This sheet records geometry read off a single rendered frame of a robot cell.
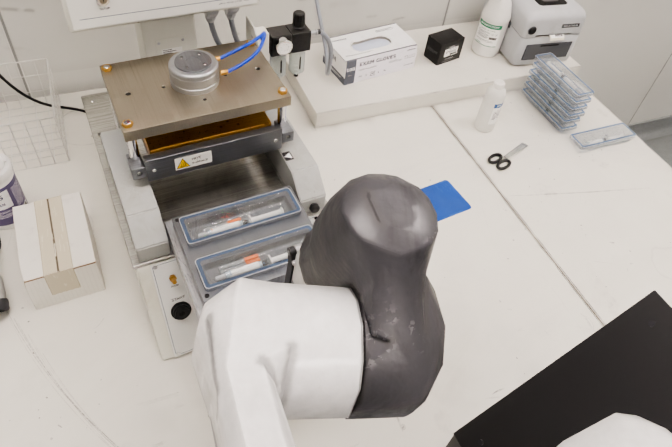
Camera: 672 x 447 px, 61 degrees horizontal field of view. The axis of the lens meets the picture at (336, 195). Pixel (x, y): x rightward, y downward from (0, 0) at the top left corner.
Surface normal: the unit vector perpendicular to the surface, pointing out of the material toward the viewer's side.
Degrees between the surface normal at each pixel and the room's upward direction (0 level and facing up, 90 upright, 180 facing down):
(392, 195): 11
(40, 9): 90
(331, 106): 0
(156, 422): 0
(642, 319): 46
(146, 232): 41
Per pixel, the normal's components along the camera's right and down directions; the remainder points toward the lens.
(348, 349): 0.29, -0.34
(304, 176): 0.36, -0.07
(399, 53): 0.51, 0.63
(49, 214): 0.11, -0.66
